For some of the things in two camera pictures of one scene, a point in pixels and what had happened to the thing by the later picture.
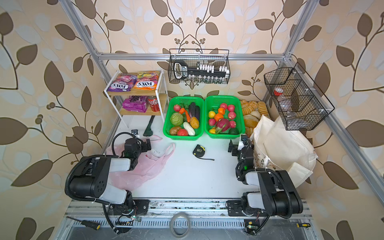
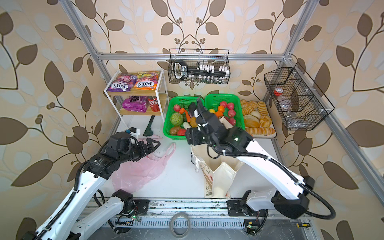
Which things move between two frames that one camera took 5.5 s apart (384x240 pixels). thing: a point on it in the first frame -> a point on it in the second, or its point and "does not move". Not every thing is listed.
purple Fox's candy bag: x=123 y=82 does not move
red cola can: x=154 y=103 does not move
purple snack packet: x=136 y=103 does not move
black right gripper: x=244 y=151 -> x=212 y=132
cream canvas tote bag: x=286 y=150 -> x=218 y=173
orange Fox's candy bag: x=147 y=80 does not move
